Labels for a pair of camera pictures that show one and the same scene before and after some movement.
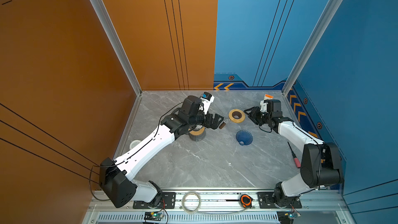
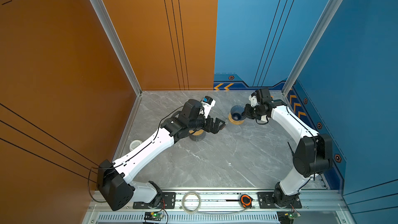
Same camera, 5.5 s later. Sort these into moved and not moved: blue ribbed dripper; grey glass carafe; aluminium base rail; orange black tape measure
Moved: blue ribbed dripper
Not moved: aluminium base rail; orange black tape measure; grey glass carafe
